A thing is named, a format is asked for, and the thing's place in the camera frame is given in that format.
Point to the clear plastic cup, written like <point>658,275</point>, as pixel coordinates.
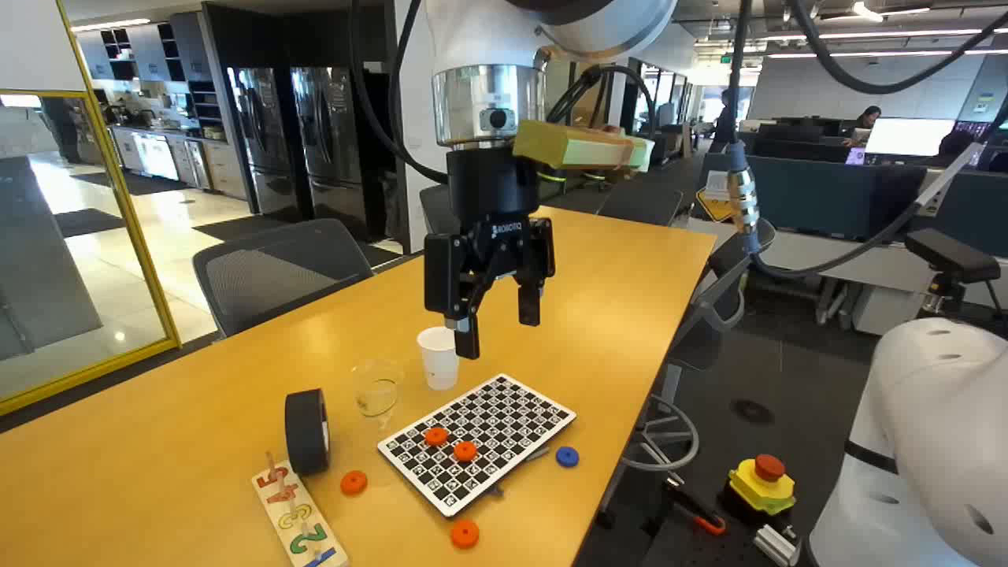
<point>378,396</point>

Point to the small gray metal piece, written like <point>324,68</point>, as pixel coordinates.
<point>495,490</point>

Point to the black glass-door refrigerators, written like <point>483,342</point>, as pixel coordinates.
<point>317,138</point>

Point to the yellow emergency stop button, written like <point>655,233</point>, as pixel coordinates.
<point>762,484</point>

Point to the white paper cup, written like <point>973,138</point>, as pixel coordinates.
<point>439,362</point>

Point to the white monitor screen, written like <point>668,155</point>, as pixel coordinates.
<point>909,138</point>

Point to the blue disc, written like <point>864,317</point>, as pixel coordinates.
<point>569,457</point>

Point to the small silver box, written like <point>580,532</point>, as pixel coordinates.
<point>777,545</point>

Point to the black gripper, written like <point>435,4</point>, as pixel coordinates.
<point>490,247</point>

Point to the dark gray office chair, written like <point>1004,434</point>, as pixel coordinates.
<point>277,273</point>
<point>439,209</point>

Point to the black tape roll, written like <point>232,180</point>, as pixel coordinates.
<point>304,429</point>

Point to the white robot housing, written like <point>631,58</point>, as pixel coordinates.
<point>922,452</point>

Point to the black padded armrest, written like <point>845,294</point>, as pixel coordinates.
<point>948,252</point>

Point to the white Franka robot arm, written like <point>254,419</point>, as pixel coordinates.
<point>619,21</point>

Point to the orange disc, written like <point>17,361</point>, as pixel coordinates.
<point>435,435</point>
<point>352,484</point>
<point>463,532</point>
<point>463,452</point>

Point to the black-white marker checkerboard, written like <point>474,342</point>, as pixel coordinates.
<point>493,419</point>

